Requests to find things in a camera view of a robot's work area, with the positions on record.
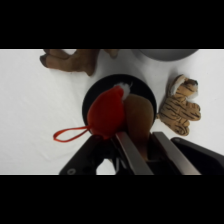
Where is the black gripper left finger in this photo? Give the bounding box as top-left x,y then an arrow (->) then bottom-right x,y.
114,131 -> 155,176

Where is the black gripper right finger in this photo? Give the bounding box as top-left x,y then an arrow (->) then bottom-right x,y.
151,131 -> 202,176

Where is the potato plush with red hat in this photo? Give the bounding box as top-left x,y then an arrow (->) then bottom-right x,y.
52,81 -> 156,159

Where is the black bowl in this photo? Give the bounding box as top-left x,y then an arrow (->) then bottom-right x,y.
81,73 -> 158,135

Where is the grey bowl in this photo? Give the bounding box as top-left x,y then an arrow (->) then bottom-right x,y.
132,49 -> 200,63

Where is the striped tiger plush toy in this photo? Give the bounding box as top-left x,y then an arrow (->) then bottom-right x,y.
156,74 -> 202,137

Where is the brown moose plush toy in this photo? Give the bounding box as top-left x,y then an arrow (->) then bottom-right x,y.
39,49 -> 120,77

